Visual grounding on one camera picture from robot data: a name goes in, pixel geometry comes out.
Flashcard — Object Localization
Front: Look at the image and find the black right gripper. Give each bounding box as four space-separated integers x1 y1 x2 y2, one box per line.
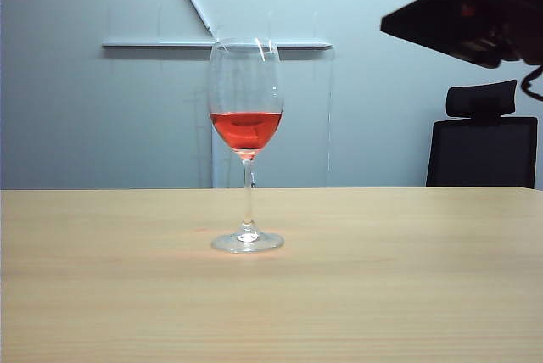
380 0 543 70

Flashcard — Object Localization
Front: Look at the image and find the clear goblet with red liquid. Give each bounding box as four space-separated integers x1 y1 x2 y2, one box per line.
206 37 285 254

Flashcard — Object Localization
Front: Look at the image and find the black mesh office chair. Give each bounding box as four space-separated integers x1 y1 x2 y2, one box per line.
426 79 540 190

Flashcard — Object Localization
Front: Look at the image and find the thin black looped cable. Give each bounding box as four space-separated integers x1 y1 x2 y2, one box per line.
518 63 543 102

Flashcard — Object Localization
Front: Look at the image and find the white vertical post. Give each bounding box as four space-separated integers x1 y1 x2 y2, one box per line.
210 56 220 189

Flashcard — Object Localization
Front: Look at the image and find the white horizontal wall ledge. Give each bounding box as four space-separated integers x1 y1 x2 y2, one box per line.
101 38 334 51

